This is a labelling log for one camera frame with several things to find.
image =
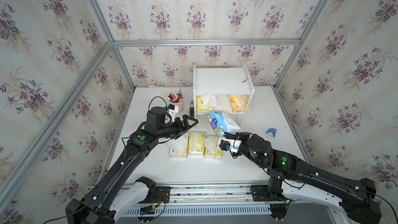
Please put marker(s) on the blue clip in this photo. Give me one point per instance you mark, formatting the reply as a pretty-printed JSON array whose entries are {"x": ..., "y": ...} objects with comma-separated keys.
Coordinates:
[{"x": 271, "y": 132}]

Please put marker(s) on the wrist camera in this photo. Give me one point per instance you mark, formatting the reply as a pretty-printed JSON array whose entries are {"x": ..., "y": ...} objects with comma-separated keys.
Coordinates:
[
  {"x": 231, "y": 146},
  {"x": 172, "y": 111}
]

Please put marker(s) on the white tissue pack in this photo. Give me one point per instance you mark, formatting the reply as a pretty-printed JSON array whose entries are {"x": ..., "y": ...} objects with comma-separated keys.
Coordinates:
[{"x": 179, "y": 147}]

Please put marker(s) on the orange tissue pack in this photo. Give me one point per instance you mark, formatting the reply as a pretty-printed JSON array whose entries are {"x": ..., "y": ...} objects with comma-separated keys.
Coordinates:
[{"x": 239, "y": 103}]

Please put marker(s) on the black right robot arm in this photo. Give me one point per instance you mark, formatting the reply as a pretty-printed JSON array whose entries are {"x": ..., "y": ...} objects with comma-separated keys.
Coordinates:
[{"x": 291, "y": 178}]

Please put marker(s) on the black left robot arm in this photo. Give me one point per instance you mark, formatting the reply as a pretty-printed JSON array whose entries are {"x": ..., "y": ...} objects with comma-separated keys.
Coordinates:
[{"x": 95, "y": 206}]

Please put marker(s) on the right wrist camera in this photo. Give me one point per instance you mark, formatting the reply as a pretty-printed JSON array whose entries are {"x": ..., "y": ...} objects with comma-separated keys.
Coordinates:
[{"x": 231, "y": 146}]

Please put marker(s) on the black grey stapler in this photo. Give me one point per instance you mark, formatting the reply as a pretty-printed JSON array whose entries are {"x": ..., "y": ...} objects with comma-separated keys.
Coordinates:
[{"x": 192, "y": 113}]

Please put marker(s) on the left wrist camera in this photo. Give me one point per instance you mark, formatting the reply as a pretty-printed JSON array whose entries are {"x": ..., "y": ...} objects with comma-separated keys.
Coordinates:
[{"x": 172, "y": 111}]

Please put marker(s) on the white two-tier shelf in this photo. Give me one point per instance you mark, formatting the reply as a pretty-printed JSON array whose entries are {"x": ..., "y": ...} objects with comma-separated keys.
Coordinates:
[{"x": 222, "y": 82}]

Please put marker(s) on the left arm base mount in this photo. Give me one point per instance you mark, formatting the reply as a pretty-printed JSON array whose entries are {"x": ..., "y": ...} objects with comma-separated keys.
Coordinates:
[{"x": 146, "y": 190}]

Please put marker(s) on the yellow tissue pack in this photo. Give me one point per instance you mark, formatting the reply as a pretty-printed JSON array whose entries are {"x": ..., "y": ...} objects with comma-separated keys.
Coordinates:
[
  {"x": 212, "y": 149},
  {"x": 196, "y": 145},
  {"x": 205, "y": 103}
]

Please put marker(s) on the pens in cup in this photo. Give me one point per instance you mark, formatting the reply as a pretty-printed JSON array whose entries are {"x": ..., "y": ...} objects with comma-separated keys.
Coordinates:
[{"x": 176, "y": 97}]

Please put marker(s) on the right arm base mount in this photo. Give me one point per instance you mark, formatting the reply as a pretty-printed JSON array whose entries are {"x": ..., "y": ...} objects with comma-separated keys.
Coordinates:
[{"x": 272, "y": 191}]

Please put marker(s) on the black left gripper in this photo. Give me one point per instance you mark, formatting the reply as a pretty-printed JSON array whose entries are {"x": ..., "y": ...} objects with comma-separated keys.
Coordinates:
[{"x": 182, "y": 129}]

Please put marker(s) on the pink pen cup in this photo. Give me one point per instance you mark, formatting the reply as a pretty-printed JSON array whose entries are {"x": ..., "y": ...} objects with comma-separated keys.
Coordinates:
[{"x": 179, "y": 105}]

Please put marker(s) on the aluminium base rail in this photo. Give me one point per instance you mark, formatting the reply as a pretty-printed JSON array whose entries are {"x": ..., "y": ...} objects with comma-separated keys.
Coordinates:
[{"x": 201, "y": 200}]

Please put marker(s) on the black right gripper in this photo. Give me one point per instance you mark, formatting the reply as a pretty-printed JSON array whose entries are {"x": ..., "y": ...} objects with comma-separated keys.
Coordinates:
[{"x": 238, "y": 137}]

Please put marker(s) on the blue tissue pack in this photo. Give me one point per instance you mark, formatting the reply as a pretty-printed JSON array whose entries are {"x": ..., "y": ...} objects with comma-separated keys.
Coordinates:
[{"x": 222, "y": 123}]

